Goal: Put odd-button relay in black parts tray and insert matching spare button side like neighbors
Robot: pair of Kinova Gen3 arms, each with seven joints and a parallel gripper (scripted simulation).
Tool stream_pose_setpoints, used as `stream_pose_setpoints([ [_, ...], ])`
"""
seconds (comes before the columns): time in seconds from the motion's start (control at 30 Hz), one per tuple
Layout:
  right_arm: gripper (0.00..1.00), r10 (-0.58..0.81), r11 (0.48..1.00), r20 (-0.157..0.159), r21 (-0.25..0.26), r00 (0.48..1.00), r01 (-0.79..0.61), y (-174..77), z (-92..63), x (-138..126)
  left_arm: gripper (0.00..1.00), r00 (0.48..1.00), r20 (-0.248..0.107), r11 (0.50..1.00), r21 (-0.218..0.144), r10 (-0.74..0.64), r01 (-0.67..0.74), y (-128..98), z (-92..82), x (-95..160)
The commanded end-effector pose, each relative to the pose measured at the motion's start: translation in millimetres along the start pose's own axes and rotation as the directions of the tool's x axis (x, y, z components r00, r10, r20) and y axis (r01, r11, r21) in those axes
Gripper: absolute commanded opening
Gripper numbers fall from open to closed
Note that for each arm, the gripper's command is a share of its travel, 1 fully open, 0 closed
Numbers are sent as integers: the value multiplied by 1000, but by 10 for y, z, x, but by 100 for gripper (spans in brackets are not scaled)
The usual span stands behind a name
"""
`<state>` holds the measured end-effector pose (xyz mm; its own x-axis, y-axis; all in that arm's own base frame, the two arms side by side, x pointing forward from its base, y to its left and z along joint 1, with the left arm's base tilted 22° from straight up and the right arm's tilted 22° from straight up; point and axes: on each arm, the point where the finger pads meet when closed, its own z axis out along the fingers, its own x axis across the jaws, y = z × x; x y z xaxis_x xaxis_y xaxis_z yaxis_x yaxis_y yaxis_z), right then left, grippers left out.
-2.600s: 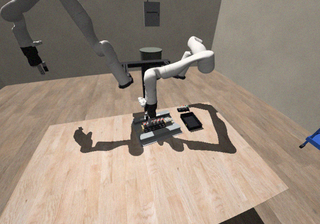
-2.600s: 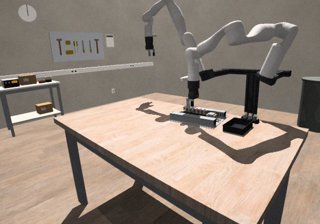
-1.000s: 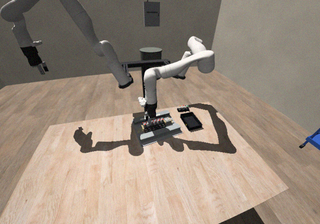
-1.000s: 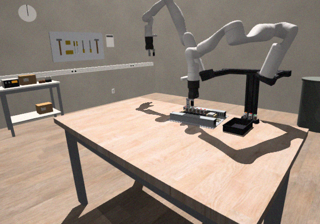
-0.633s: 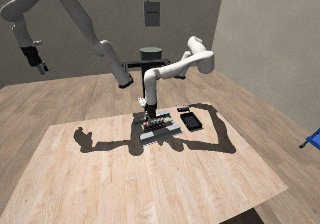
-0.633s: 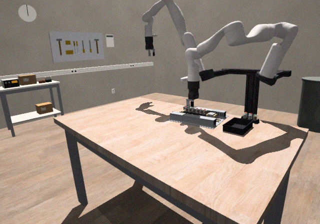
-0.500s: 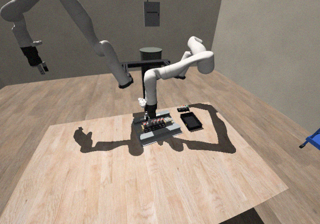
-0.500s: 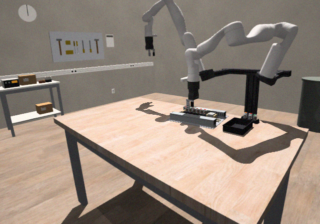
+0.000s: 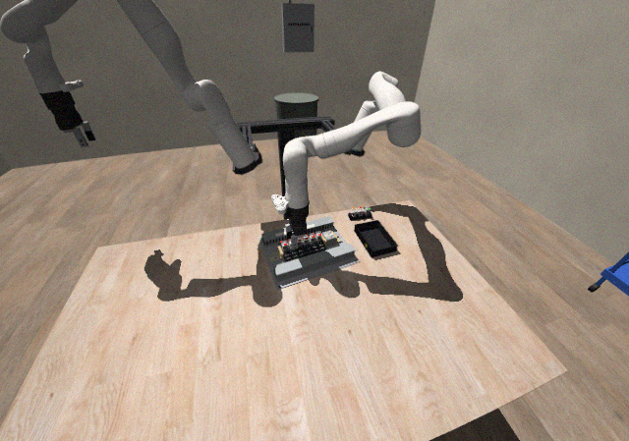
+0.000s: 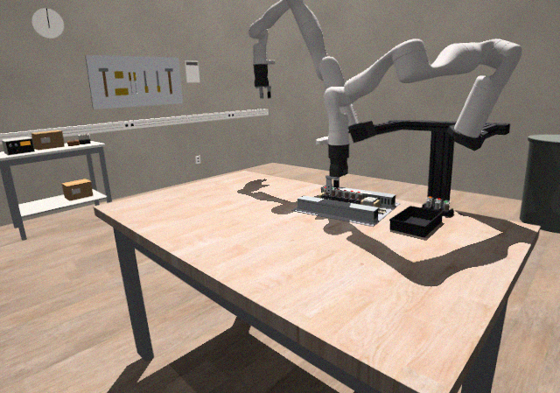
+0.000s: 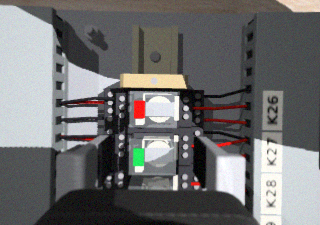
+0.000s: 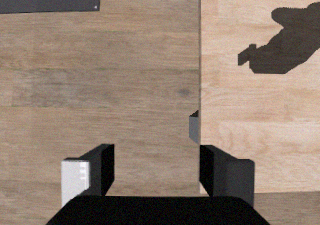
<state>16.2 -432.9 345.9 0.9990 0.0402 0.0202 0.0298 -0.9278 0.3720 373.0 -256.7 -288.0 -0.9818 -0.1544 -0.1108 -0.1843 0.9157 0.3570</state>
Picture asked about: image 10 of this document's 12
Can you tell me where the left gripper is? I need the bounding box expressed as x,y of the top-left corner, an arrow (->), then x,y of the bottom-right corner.
316,130 -> 350,193

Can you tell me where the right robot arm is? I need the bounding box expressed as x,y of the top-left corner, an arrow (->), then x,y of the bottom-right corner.
248,0 -> 359,126

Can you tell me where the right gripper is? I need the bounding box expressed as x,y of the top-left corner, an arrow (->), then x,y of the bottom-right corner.
253,54 -> 275,99

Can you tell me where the clear relay with orange button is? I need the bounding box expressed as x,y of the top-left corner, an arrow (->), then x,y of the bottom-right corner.
424,197 -> 434,209

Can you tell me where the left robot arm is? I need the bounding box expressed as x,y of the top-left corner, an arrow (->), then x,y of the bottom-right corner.
324,39 -> 522,137

